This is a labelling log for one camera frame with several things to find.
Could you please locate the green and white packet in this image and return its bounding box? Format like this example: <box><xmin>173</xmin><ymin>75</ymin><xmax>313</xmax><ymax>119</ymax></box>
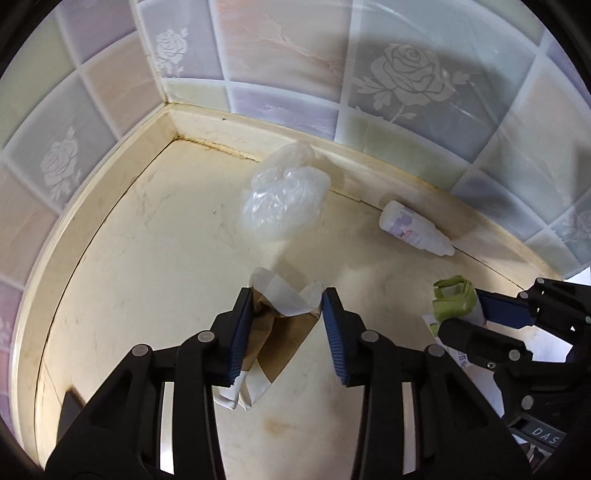
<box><xmin>422</xmin><ymin>274</ymin><xmax>506</xmax><ymax>418</ymax></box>

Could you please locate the small white plastic bottle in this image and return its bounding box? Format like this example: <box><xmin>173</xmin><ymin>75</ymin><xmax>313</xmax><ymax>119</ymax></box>
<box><xmin>379</xmin><ymin>200</ymin><xmax>455</xmax><ymax>257</ymax></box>

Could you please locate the brown and white paper bag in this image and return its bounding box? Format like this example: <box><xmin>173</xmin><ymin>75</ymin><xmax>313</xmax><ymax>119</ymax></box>
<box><xmin>213</xmin><ymin>267</ymin><xmax>324</xmax><ymax>411</ymax></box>

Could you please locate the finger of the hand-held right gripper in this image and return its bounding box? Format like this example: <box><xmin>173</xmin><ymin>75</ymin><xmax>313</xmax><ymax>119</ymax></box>
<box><xmin>475</xmin><ymin>278</ymin><xmax>591</xmax><ymax>330</ymax></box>
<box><xmin>438</xmin><ymin>318</ymin><xmax>573</xmax><ymax>377</ymax></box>

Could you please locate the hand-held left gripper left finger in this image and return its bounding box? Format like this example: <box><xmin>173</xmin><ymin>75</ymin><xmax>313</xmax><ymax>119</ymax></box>
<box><xmin>46</xmin><ymin>287</ymin><xmax>256</xmax><ymax>480</ymax></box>

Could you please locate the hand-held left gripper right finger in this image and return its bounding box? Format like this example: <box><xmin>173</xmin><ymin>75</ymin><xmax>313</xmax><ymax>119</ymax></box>
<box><xmin>322</xmin><ymin>287</ymin><xmax>532</xmax><ymax>480</ymax></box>

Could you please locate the clear plastic bag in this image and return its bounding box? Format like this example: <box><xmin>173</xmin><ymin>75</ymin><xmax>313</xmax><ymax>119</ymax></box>
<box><xmin>240</xmin><ymin>142</ymin><xmax>331</xmax><ymax>241</ymax></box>

